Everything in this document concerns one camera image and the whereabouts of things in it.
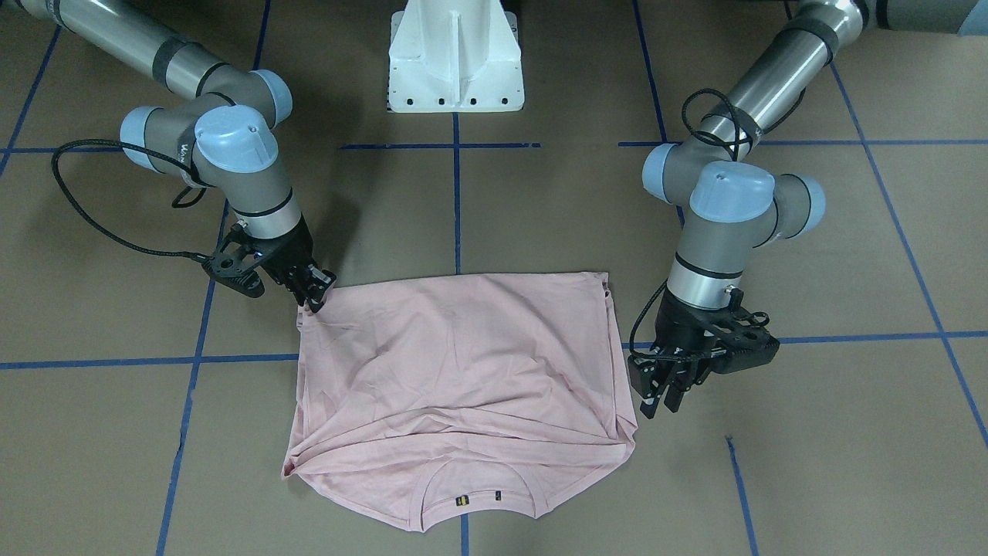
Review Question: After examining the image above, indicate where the pink Snoopy t-shirt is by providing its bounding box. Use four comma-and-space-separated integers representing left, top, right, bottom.
282, 272, 638, 532

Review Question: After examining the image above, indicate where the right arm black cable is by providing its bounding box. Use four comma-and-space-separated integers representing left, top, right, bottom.
51, 137, 225, 265

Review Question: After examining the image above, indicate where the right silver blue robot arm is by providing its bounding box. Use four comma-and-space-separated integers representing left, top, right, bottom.
15, 1, 336, 313

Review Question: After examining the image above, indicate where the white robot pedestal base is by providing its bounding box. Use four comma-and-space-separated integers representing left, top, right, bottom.
386, 1, 526, 114

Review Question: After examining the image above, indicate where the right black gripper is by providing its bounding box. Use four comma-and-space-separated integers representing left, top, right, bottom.
202, 219, 337, 314

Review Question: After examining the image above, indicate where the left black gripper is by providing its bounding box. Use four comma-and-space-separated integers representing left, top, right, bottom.
628, 287, 780, 420

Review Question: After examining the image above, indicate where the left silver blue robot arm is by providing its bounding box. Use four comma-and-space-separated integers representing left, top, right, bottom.
628, 1, 986, 419

